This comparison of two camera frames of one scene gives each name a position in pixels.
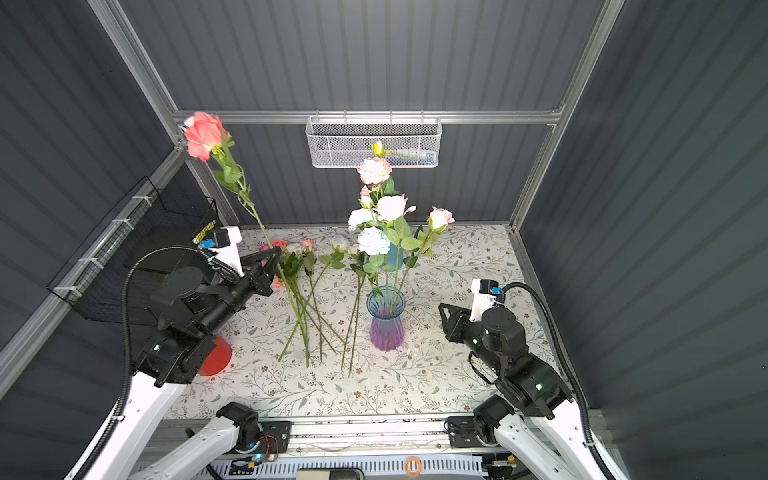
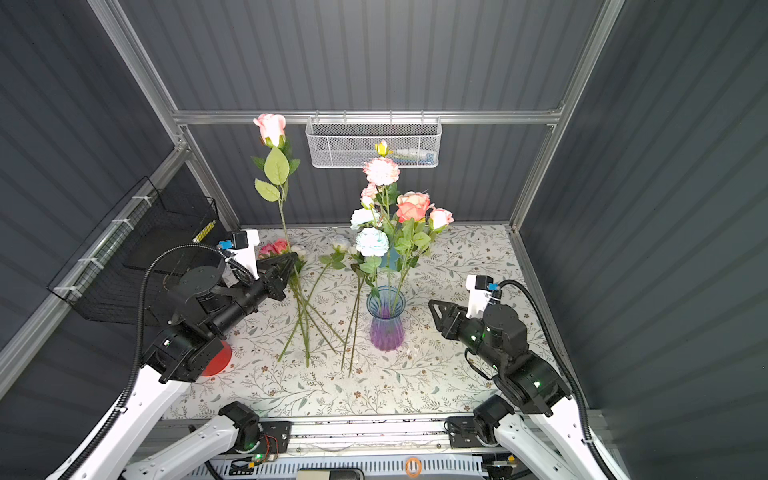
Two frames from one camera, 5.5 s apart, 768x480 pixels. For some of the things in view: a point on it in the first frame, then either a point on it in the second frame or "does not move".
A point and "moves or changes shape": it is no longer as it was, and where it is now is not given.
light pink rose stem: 438,220 does not move
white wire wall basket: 346,141 does not move
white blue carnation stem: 373,243 does not move
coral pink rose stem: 206,137 → 412,207
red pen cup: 218,358 does not move
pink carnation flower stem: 374,173 moves or changes shape
